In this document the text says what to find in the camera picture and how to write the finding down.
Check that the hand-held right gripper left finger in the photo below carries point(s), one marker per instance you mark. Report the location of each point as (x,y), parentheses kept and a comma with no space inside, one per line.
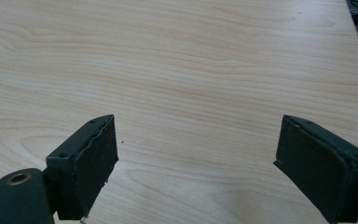
(84,168)

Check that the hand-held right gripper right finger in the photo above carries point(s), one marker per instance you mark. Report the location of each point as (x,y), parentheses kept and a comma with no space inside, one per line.
(320,168)

